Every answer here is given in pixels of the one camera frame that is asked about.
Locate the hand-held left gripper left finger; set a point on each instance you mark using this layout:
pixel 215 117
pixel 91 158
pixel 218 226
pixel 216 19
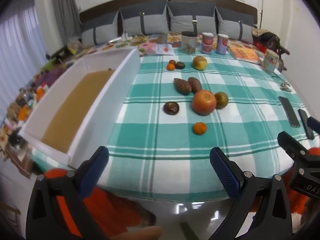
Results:
pixel 93 172

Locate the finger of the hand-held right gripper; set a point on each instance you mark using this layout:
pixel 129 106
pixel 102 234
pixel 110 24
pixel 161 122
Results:
pixel 314 124
pixel 287 141

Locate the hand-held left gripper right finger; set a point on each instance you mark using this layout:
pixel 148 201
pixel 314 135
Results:
pixel 225 175

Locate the bright orange tangerine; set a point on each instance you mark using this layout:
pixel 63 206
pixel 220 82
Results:
pixel 199 128

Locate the green orange tangerine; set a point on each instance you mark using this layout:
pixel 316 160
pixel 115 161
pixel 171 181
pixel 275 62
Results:
pixel 223 100

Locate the large orange tomato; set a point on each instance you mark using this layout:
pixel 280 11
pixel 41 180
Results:
pixel 204 102

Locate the dark brown round fruit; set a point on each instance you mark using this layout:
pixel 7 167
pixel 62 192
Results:
pixel 171 108

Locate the white box with brown base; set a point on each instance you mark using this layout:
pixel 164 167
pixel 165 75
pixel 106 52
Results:
pixel 117 80

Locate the spotted sweet potato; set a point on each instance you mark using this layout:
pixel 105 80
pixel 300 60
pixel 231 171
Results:
pixel 182 85

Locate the slim black remote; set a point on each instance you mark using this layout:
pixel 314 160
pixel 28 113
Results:
pixel 303 120

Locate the black remote control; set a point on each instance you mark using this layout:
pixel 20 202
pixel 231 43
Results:
pixel 288 111

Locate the person's orange knit clothing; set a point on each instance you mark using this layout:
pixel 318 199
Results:
pixel 110 212

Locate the green white plaid blanket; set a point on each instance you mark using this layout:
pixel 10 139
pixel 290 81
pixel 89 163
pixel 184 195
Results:
pixel 155 140

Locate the clear printed box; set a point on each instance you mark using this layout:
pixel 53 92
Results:
pixel 270 61

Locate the person's bare leg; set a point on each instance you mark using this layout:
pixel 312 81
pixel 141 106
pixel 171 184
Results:
pixel 142 233

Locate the smooth sweet potato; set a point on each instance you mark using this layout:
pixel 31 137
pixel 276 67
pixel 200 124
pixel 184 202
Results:
pixel 196 83

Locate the row of colourful bedside clutter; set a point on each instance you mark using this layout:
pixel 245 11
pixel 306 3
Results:
pixel 27 100

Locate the orange book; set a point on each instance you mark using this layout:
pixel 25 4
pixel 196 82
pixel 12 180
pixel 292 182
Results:
pixel 243 53

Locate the yellow green round fruit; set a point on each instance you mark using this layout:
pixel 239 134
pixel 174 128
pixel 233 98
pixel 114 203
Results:
pixel 200 63

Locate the small dark fruit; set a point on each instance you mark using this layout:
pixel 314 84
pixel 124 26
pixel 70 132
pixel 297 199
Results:
pixel 180 65

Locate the small orange tangerine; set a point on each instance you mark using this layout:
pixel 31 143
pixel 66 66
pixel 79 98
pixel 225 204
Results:
pixel 170 67

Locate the small reddish fruit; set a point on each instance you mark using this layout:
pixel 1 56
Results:
pixel 172 61

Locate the red labelled can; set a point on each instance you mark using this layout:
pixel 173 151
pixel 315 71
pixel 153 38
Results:
pixel 207 43

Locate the colourful printed bedsheet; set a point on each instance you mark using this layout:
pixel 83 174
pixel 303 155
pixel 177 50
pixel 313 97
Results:
pixel 147 47

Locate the clear jar with black lid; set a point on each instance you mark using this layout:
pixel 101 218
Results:
pixel 188 42

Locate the white paper packet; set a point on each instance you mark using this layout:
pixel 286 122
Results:
pixel 164 49

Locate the sheer white curtain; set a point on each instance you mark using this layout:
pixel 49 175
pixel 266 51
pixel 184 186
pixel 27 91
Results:
pixel 17 55

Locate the glass tumbler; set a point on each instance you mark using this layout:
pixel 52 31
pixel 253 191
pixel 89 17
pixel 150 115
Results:
pixel 162 38

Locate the grey curtain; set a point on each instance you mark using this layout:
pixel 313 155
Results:
pixel 58 2

